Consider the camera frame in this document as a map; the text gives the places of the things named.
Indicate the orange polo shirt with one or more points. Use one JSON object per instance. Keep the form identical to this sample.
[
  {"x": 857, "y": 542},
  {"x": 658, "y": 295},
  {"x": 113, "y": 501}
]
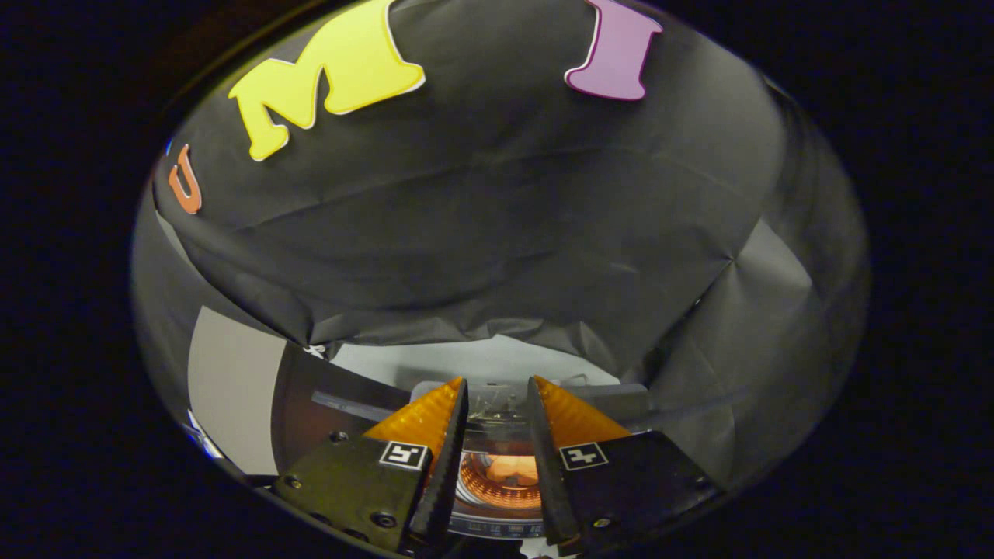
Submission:
[{"x": 512, "y": 470}]

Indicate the grey metal cabinet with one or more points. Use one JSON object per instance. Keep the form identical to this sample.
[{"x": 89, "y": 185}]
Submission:
[{"x": 233, "y": 388}]

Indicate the grey washing machine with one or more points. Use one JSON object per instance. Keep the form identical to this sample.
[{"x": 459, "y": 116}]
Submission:
[{"x": 501, "y": 501}]

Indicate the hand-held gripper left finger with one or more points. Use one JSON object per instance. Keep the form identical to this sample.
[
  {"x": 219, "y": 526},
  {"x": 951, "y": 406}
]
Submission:
[{"x": 449, "y": 481}]

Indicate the dark washing machine lid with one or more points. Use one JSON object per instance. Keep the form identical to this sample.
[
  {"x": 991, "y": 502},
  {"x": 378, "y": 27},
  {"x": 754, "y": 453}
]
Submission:
[{"x": 633, "y": 400}]

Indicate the black backdrop cloth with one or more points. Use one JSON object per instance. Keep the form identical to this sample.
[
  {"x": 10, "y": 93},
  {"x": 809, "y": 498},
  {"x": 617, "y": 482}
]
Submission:
[{"x": 505, "y": 233}]

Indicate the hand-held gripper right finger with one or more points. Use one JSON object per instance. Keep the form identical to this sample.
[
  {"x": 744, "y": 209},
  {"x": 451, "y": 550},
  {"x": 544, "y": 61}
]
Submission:
[{"x": 547, "y": 481}]

